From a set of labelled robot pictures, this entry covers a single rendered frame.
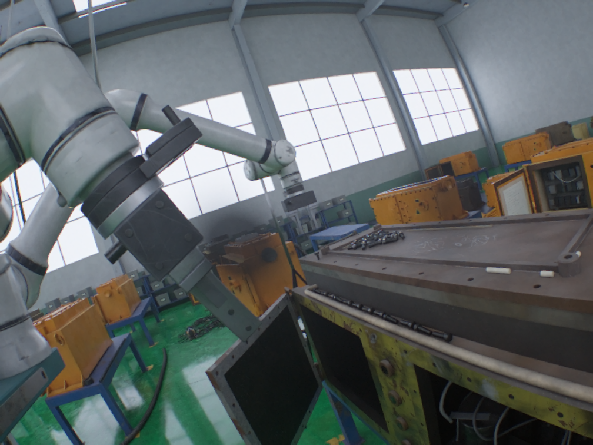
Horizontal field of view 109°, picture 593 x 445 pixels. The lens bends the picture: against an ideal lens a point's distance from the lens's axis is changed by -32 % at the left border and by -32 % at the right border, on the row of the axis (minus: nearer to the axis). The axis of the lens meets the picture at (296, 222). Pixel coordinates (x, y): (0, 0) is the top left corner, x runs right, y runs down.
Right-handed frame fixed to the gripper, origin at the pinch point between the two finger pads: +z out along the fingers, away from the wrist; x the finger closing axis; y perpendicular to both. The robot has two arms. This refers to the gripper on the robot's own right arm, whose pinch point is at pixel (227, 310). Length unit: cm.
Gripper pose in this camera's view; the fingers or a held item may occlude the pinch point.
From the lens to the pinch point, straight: 32.0
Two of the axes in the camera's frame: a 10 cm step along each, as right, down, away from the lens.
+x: 5.1, 0.0, -8.6
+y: -6.4, 6.7, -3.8
